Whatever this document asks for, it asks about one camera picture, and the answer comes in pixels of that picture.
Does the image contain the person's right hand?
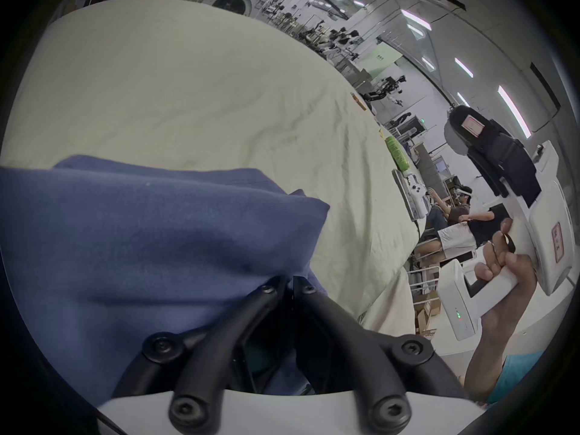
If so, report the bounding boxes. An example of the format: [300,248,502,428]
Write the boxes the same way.
[471,218,538,320]

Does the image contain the cardboard cartons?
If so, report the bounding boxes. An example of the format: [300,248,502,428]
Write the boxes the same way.
[414,292,441,336]

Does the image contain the green bag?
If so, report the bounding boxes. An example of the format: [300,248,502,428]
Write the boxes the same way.
[384,136,414,172]

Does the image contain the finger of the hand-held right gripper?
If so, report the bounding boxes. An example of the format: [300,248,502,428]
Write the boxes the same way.
[445,104,511,198]

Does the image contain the white hand controller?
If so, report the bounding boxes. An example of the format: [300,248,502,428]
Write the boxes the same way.
[407,175,430,199]

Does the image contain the blue garment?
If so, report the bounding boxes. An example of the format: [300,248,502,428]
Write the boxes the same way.
[0,154,331,408]

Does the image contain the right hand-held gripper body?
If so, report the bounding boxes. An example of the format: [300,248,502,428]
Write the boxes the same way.
[437,137,580,342]

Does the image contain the person's right forearm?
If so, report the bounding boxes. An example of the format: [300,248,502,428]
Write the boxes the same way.
[464,305,523,403]

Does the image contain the person's body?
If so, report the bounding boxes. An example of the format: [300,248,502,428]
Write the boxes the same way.
[486,351,545,408]

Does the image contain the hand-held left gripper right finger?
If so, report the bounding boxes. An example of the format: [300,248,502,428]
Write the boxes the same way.
[292,275,470,432]

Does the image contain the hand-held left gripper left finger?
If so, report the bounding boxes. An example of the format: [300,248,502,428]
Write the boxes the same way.
[112,276,291,430]

